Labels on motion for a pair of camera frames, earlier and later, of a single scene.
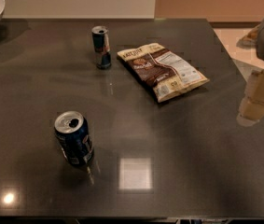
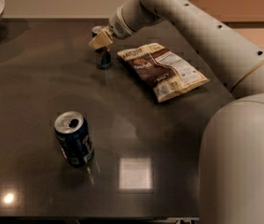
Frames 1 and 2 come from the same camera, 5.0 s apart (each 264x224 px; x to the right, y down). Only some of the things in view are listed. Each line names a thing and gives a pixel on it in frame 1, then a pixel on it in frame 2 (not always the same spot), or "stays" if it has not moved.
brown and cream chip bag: [167, 73] stays
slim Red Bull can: [102, 44] stays
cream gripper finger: [262, 91] to [118, 27]
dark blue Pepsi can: [73, 133] stays
